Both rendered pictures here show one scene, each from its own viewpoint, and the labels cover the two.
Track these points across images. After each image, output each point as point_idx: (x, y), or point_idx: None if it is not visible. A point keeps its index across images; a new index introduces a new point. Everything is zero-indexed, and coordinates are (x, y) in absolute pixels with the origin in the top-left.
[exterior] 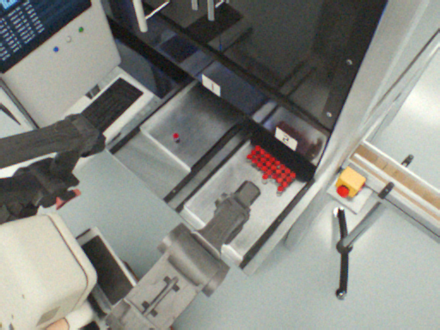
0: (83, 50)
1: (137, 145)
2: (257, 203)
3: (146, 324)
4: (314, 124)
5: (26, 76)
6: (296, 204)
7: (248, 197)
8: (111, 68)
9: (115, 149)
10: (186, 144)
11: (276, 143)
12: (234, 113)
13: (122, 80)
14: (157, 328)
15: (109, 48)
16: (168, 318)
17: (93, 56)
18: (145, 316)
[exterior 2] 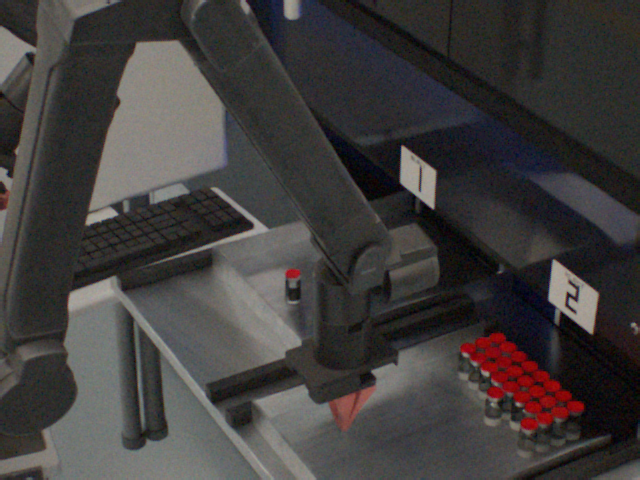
0: (146, 77)
1: (191, 288)
2: (454, 457)
3: (49, 87)
4: (635, 197)
5: (2, 65)
6: (564, 478)
7: (401, 246)
8: (196, 168)
9: (134, 276)
10: (312, 310)
11: (557, 359)
12: (464, 282)
13: (212, 191)
14: (69, 14)
15: (207, 110)
16: (98, 1)
17: (163, 107)
18: (56, 0)
